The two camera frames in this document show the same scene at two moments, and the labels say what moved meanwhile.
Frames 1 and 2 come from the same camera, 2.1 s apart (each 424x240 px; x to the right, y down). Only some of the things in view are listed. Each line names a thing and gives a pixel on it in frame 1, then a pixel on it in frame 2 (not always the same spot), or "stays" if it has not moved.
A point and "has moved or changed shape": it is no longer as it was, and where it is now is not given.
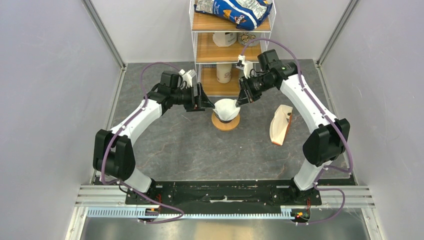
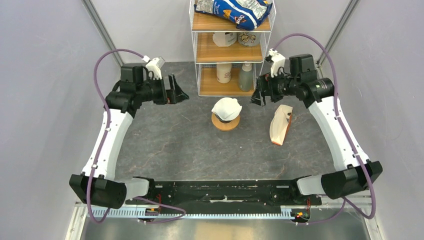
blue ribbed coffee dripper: (228, 121) has moved or changed shape
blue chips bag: (246, 14) stays
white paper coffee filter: (226, 108) stays
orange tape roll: (224, 126) stays
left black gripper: (202, 100) → (172, 96)
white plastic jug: (224, 39) stays
